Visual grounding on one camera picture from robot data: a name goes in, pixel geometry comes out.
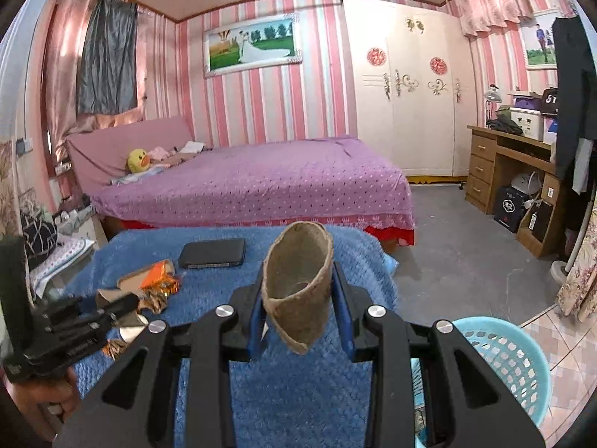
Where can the white nightstand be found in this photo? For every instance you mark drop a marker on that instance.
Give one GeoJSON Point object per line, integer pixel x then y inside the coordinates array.
{"type": "Point", "coordinates": [91, 231]}

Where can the red round paper decoration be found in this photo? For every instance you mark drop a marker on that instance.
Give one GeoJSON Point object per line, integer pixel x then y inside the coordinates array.
{"type": "Point", "coordinates": [438, 66]}
{"type": "Point", "coordinates": [376, 56]}

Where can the black printed bag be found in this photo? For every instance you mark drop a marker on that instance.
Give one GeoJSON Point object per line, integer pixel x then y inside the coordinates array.
{"type": "Point", "coordinates": [550, 102]}

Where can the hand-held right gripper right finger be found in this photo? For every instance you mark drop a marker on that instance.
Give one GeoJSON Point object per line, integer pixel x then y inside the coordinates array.
{"type": "Point", "coordinates": [343, 319]}

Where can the purple polka dot bedspread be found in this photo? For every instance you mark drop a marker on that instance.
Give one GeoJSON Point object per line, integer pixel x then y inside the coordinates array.
{"type": "Point", "coordinates": [256, 177]}

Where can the silver round lid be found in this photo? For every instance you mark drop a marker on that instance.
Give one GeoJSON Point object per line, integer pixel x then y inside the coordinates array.
{"type": "Point", "coordinates": [133, 335]}

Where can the black and white patterned cloth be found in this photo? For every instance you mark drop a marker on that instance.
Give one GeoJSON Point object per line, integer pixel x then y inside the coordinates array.
{"type": "Point", "coordinates": [39, 240]}

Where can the light blue cloth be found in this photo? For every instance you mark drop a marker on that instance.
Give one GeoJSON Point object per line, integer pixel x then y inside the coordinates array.
{"type": "Point", "coordinates": [128, 178]}

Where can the person's left hand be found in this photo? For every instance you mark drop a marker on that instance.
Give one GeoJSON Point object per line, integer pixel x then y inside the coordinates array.
{"type": "Point", "coordinates": [44, 399]}

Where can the light blue plastic basket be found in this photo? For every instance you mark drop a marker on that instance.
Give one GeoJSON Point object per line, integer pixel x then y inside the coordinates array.
{"type": "Point", "coordinates": [510, 359]}

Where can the white wardrobe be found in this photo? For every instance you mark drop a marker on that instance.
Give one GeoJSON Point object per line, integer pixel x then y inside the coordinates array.
{"type": "Point", "coordinates": [410, 116]}

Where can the beige phone case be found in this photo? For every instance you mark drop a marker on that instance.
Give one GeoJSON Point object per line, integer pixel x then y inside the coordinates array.
{"type": "Point", "coordinates": [133, 280]}

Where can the light hanging garment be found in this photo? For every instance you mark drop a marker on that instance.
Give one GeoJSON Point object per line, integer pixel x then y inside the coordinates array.
{"type": "Point", "coordinates": [582, 165]}

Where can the framed wedding photo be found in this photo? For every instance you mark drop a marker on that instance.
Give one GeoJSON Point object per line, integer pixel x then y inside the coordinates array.
{"type": "Point", "coordinates": [252, 44]}

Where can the wooden desk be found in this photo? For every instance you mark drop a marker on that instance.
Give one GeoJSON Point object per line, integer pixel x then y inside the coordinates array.
{"type": "Point", "coordinates": [482, 168]}

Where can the wall socket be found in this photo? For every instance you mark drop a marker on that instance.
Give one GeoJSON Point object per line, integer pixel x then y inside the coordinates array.
{"type": "Point", "coordinates": [23, 146]}

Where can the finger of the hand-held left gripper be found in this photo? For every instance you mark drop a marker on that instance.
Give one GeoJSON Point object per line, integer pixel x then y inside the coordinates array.
{"type": "Point", "coordinates": [65, 309]}
{"type": "Point", "coordinates": [105, 318]}

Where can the small orange wrapper scrap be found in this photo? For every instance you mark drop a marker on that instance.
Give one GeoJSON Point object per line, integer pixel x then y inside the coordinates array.
{"type": "Point", "coordinates": [114, 349]}

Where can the white standing fan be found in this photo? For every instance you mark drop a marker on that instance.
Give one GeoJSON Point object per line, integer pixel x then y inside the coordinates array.
{"type": "Point", "coordinates": [562, 270]}

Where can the yellow duck plush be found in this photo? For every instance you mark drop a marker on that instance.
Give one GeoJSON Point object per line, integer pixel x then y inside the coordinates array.
{"type": "Point", "coordinates": [137, 161]}

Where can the pink patterned curtain valance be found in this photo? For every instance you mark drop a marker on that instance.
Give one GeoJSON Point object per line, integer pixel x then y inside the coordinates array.
{"type": "Point", "coordinates": [494, 0]}

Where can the dark hanging garment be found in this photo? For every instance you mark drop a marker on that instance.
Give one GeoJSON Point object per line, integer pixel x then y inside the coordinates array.
{"type": "Point", "coordinates": [576, 93]}

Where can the white storage box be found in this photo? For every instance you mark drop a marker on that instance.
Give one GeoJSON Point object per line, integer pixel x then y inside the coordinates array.
{"type": "Point", "coordinates": [527, 123]}

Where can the bed with pink headboard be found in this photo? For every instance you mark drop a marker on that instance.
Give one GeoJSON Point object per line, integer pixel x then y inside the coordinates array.
{"type": "Point", "coordinates": [116, 144]}

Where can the white dotted pillow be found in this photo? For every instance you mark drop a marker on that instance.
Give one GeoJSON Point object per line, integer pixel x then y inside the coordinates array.
{"type": "Point", "coordinates": [60, 256]}

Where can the pink plush toy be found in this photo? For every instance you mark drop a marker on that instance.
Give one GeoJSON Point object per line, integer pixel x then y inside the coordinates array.
{"type": "Point", "coordinates": [159, 153]}

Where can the black phone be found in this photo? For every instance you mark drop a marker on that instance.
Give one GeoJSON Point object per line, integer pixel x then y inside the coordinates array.
{"type": "Point", "coordinates": [212, 253]}

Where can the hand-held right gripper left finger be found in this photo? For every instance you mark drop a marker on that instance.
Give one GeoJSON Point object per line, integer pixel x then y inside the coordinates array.
{"type": "Point", "coordinates": [256, 331]}

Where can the crumpled brown wrapper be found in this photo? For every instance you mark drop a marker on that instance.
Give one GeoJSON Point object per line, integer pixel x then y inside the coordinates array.
{"type": "Point", "coordinates": [158, 301]}

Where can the blue fluffy blanket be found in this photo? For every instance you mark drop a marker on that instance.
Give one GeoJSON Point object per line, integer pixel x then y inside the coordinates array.
{"type": "Point", "coordinates": [298, 396]}

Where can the wall poster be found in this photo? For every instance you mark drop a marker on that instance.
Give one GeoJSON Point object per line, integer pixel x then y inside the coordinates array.
{"type": "Point", "coordinates": [538, 44]}

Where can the orange snack wrapper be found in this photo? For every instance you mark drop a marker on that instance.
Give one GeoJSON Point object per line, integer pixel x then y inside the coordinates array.
{"type": "Point", "coordinates": [161, 277]}

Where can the shiny pink curtain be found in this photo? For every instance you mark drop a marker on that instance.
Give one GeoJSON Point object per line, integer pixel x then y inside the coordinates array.
{"type": "Point", "coordinates": [63, 79]}

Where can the purple box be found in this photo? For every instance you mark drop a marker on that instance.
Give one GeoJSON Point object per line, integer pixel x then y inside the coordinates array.
{"type": "Point", "coordinates": [527, 100]}

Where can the black cardboard box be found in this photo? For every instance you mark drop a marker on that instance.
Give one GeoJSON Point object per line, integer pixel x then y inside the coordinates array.
{"type": "Point", "coordinates": [509, 207]}

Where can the beige garment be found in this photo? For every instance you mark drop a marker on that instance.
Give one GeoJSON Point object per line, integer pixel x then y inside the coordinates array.
{"type": "Point", "coordinates": [177, 158]}

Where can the grey window cloth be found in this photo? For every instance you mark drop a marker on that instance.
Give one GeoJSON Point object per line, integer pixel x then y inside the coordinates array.
{"type": "Point", "coordinates": [107, 56]}

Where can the black bottle box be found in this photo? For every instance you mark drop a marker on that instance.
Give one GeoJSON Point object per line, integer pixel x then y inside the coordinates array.
{"type": "Point", "coordinates": [542, 221]}

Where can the desk lamp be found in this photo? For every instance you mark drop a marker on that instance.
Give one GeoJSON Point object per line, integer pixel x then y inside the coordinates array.
{"type": "Point", "coordinates": [492, 95]}

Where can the floral cloth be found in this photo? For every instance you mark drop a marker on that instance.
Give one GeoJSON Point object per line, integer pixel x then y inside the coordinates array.
{"type": "Point", "coordinates": [580, 280]}

